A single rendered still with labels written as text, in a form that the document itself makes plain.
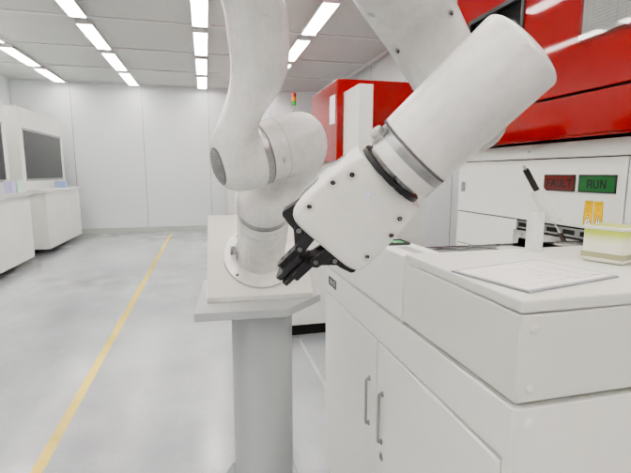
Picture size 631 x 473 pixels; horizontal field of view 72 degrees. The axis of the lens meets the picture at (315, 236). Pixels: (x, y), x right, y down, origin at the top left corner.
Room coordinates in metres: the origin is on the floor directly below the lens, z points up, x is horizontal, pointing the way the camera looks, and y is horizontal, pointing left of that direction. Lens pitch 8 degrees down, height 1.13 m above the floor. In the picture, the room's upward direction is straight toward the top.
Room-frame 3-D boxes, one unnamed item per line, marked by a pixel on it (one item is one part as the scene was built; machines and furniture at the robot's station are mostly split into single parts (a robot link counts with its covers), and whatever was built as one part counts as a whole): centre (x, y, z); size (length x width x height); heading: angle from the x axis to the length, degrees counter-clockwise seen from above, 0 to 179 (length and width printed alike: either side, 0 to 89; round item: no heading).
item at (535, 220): (0.92, -0.48, 1.03); 0.06 x 0.04 x 0.13; 104
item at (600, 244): (0.81, -0.55, 1.00); 0.07 x 0.07 x 0.07; 32
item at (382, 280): (1.16, -0.16, 0.89); 0.55 x 0.09 x 0.14; 14
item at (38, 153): (6.66, 4.38, 1.00); 1.80 x 1.08 x 2.00; 14
